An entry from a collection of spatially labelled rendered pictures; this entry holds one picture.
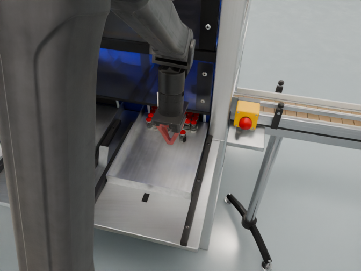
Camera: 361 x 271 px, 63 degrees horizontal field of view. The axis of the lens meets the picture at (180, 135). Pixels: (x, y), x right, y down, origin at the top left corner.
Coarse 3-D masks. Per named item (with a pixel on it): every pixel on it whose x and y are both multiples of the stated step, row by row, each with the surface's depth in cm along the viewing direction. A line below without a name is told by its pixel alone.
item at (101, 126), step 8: (96, 104) 116; (120, 104) 111; (96, 112) 113; (104, 112) 113; (112, 112) 113; (120, 112) 112; (96, 120) 110; (104, 120) 110; (112, 120) 105; (96, 128) 107; (104, 128) 107; (96, 136) 104; (104, 136) 101; (96, 144) 96
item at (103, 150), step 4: (100, 148) 93; (104, 148) 93; (108, 148) 92; (100, 152) 93; (104, 152) 93; (108, 152) 93; (100, 156) 93; (104, 156) 93; (100, 160) 94; (104, 160) 93; (100, 164) 94; (104, 164) 94; (100, 168) 94; (104, 168) 94; (96, 172) 92; (100, 172) 92; (96, 176) 91; (100, 176) 91; (96, 180) 90
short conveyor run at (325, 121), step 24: (240, 96) 112; (264, 96) 112; (288, 96) 107; (264, 120) 106; (288, 120) 103; (312, 120) 102; (336, 120) 102; (360, 120) 99; (336, 144) 105; (360, 144) 103
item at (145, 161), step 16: (144, 112) 113; (144, 128) 107; (208, 128) 105; (128, 144) 101; (144, 144) 101; (160, 144) 101; (176, 144) 101; (192, 144) 101; (128, 160) 96; (144, 160) 96; (160, 160) 96; (176, 160) 96; (192, 160) 96; (112, 176) 87; (128, 176) 91; (144, 176) 91; (160, 176) 91; (176, 176) 91; (192, 176) 91; (160, 192) 87; (176, 192) 85
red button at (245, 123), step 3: (240, 120) 91; (243, 120) 90; (246, 120) 90; (249, 120) 90; (240, 123) 91; (243, 123) 90; (246, 123) 90; (249, 123) 90; (240, 126) 92; (243, 126) 91; (246, 126) 91; (249, 126) 91; (243, 129) 92; (246, 129) 92
